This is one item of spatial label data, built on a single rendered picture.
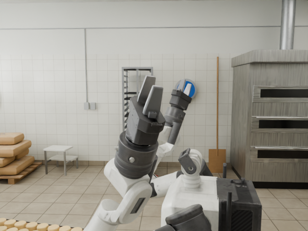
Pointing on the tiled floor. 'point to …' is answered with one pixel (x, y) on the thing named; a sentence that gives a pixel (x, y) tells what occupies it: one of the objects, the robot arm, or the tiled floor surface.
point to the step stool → (60, 156)
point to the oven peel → (217, 166)
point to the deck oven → (270, 118)
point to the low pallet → (12, 179)
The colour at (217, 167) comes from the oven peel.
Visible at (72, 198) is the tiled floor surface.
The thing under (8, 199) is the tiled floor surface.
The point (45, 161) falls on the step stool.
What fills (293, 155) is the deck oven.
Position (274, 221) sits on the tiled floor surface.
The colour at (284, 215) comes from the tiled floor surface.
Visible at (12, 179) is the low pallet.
